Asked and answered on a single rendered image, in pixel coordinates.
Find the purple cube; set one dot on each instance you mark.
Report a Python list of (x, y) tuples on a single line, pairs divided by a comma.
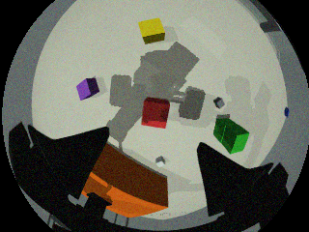
[(87, 88)]

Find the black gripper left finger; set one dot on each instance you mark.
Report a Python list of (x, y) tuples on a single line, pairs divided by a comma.
[(72, 158)]

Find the green block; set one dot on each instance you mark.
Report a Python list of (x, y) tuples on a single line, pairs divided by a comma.
[(234, 138), (220, 128)]

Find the yellow cube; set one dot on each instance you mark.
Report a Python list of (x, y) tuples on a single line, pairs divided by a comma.
[(152, 31)]

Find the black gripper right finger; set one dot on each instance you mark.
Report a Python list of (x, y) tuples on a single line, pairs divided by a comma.
[(225, 181)]

